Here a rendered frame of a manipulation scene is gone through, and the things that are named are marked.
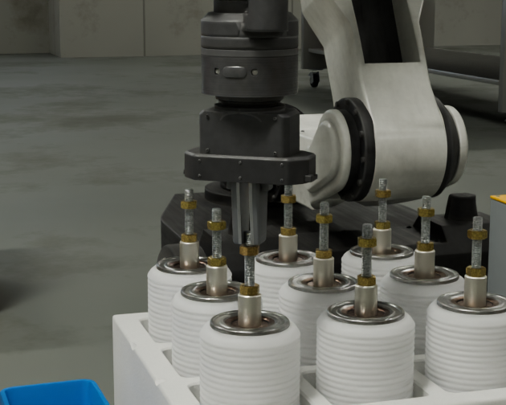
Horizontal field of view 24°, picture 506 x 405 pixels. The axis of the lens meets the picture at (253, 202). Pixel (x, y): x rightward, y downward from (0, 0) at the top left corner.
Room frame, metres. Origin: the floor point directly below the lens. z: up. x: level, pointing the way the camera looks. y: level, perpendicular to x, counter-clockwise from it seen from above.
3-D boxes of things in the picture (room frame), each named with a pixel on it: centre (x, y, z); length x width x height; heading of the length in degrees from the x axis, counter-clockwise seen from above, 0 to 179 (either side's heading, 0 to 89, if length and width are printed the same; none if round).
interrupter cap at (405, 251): (1.36, -0.15, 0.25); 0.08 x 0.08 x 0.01
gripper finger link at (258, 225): (1.06, -0.01, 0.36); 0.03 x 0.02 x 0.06; 162
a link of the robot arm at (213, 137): (1.07, 0.00, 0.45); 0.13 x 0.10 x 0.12; 72
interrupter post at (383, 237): (1.36, -0.15, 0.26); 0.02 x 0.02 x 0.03
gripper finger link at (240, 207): (1.07, 0.01, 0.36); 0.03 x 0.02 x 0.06; 162
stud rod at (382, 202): (1.36, -0.15, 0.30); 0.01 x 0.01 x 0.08
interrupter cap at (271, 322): (1.07, 0.00, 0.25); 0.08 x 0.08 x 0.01
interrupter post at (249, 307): (1.07, 0.00, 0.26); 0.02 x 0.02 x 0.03
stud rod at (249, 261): (1.07, 0.00, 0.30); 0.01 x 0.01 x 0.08
